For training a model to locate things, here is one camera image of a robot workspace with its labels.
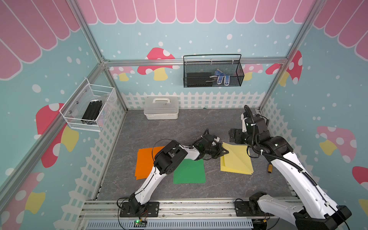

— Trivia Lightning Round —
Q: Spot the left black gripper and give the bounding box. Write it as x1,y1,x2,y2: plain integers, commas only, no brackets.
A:
204,142,229,159

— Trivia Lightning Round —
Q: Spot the yellow paper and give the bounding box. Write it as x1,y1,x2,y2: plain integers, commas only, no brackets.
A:
220,142,254,175

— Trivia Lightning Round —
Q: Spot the small green paper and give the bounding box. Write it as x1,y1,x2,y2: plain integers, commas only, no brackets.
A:
173,159,206,185

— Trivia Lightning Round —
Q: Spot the orange paper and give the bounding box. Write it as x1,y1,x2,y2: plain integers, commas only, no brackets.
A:
135,146,164,180

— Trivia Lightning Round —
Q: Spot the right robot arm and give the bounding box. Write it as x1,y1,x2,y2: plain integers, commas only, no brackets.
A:
234,105,352,230

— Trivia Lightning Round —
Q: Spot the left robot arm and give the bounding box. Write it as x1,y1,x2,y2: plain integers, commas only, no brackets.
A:
117,129,229,219

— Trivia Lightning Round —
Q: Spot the small brown object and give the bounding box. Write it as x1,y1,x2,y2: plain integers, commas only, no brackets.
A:
267,164,273,173

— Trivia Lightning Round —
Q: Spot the blue white item in basket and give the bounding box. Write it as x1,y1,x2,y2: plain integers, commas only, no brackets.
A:
208,69,231,86

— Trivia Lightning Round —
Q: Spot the white plastic storage box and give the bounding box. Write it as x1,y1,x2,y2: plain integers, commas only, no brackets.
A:
144,96,179,120

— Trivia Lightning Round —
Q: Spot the small green circuit board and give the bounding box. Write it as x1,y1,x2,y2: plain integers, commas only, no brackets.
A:
133,219,148,228

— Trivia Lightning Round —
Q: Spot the black box in white basket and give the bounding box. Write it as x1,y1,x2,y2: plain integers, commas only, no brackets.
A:
81,100,103,125

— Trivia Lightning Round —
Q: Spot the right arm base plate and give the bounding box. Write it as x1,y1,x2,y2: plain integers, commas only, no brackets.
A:
234,199,257,217

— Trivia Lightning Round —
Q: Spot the black wire wall basket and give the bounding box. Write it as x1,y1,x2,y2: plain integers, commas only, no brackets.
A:
183,54,244,88

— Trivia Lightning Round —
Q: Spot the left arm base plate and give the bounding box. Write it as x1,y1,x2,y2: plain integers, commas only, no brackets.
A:
119,202,160,218

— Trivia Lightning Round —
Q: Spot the white wire wall basket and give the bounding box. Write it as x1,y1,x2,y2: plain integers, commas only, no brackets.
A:
59,79,117,132

